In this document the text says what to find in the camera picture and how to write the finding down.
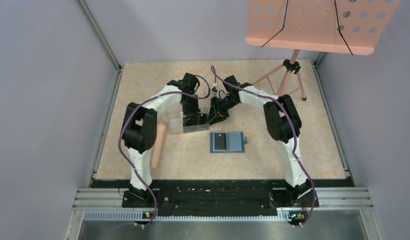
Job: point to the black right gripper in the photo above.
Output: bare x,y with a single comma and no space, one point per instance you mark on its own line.
220,115

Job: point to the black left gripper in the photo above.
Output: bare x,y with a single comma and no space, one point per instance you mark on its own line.
194,110

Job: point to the clear acrylic card box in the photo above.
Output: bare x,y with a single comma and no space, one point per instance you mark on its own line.
179,123

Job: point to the blue leather card holder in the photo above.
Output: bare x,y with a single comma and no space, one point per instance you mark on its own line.
235,142

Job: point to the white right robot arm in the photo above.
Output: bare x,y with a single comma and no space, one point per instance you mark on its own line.
283,125

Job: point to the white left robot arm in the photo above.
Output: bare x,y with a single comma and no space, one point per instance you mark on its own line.
139,132

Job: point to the black credit cards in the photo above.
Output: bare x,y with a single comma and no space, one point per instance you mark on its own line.
190,120

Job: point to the pink music stand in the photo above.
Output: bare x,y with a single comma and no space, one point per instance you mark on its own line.
330,26

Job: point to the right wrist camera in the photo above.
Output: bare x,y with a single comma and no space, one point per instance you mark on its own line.
218,93

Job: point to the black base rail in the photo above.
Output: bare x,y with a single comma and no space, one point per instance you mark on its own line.
221,198

